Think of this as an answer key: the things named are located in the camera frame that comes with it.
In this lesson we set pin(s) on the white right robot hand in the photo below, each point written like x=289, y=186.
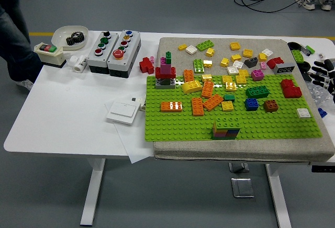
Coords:
x=327, y=73

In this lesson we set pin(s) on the dark green long brick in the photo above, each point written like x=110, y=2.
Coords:
x=257, y=92

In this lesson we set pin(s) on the blue square brick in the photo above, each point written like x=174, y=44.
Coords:
x=251, y=104

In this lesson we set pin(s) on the lime green medium brick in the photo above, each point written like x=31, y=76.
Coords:
x=199, y=66
x=297, y=56

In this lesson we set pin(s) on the small blue slope brick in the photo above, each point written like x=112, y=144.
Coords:
x=322, y=113

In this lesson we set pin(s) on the large red stepped brick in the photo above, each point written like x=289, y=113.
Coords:
x=290, y=89

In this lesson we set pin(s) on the grey brick with holes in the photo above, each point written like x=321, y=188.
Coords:
x=284, y=69

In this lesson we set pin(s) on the white flat tile brick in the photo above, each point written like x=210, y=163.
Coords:
x=232, y=70
x=267, y=52
x=238, y=64
x=304, y=113
x=191, y=49

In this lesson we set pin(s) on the small light pink brick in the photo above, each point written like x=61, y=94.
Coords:
x=263, y=66
x=152, y=59

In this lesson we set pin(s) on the brown square brick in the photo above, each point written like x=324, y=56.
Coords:
x=270, y=105

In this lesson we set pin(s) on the magenta pink square brick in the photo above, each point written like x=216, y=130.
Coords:
x=257, y=75

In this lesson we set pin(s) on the dark grey slope brick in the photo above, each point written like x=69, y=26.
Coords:
x=251, y=62

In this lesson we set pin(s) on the glossy yellow square brick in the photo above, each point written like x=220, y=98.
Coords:
x=230, y=86

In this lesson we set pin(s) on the small dark green brick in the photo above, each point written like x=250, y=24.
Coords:
x=229, y=97

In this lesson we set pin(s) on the multicolour brick stack lime top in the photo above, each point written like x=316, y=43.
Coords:
x=226, y=134

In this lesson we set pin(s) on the orange long brick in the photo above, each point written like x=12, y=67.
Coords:
x=197, y=106
x=207, y=89
x=213, y=102
x=171, y=107

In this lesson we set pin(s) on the pale yellow square brick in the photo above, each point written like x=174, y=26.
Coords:
x=207, y=64

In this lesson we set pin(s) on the lime green long brick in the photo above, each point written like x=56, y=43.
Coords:
x=205, y=45

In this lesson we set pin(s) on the yellow curved brick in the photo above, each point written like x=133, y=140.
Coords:
x=191, y=86

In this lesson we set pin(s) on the small yellow brick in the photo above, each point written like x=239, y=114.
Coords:
x=182, y=47

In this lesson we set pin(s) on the dark green narrow brick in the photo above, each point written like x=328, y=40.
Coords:
x=168, y=58

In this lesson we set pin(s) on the pink tall brick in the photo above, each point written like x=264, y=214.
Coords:
x=165, y=68

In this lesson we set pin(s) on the grey arch brick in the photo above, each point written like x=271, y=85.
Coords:
x=159, y=85

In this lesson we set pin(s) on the red wide brick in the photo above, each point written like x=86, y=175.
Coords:
x=158, y=72

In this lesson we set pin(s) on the red cross-shaped brick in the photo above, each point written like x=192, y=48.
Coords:
x=145, y=66

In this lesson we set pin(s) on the small black part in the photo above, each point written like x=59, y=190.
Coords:
x=308, y=77

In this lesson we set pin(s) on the clear plastic bag of screws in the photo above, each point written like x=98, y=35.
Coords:
x=319, y=98

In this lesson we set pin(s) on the small lime green piece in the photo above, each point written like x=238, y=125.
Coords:
x=310, y=48

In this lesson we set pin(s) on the silver metal clip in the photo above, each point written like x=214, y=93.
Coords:
x=303, y=49

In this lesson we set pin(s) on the black table control panel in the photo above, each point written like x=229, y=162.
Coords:
x=323, y=168

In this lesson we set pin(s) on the white table leg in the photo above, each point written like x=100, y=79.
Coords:
x=280, y=199
x=94, y=186

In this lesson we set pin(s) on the metal floor socket box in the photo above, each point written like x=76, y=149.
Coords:
x=242, y=187

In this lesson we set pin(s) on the grey-brown mat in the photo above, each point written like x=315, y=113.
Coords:
x=183, y=149

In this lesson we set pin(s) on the lime green studded baseplate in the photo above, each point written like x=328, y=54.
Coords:
x=170, y=128

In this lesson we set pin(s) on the grey emergency-stop control box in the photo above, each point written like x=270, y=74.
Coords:
x=128, y=60

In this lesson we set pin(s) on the white paper sheet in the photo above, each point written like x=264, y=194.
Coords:
x=136, y=147

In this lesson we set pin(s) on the grey four-button control box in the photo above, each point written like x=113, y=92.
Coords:
x=98, y=60

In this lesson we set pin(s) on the white pipe tee fitting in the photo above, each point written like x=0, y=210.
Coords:
x=81, y=64

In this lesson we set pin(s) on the black metal gear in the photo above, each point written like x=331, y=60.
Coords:
x=71, y=40
x=79, y=36

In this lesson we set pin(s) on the white plastic bowl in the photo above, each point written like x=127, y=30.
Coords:
x=60, y=33

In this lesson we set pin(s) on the white wall switch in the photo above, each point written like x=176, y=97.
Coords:
x=121, y=111

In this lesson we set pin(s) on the beige red-green switch box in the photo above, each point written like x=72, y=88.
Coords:
x=49, y=58

